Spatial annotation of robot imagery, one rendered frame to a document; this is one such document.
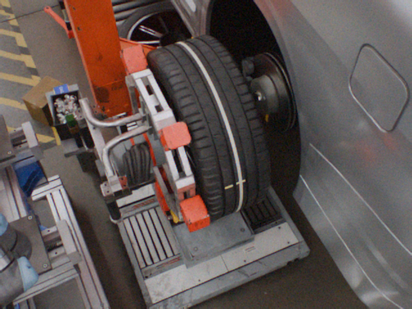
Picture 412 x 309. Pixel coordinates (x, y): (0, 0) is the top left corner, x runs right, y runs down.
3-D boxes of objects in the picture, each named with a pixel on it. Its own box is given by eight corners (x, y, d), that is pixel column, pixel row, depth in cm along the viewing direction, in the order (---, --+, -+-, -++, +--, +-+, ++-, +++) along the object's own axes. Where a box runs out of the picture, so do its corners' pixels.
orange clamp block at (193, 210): (200, 203, 159) (210, 225, 154) (179, 212, 158) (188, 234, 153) (199, 193, 154) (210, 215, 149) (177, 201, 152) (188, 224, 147)
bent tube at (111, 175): (168, 165, 149) (165, 146, 140) (111, 186, 145) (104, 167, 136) (150, 127, 158) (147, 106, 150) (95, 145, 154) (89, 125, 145)
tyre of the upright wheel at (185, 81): (253, 222, 194) (290, 158, 134) (202, 243, 189) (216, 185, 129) (194, 96, 218) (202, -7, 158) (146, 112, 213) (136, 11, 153)
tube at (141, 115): (148, 122, 159) (144, 102, 151) (94, 140, 155) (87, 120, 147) (132, 88, 169) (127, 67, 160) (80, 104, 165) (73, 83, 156)
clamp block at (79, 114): (104, 121, 170) (101, 112, 166) (80, 129, 168) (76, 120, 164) (100, 112, 173) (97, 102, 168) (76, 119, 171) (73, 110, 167)
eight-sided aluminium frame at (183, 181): (199, 235, 178) (194, 153, 134) (183, 241, 177) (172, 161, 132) (151, 133, 207) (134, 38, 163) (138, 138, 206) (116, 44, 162)
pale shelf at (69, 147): (100, 146, 223) (99, 142, 221) (65, 158, 220) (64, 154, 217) (78, 87, 246) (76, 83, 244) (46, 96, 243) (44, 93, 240)
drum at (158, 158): (177, 166, 173) (174, 143, 161) (122, 186, 168) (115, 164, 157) (163, 139, 180) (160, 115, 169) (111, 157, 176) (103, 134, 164)
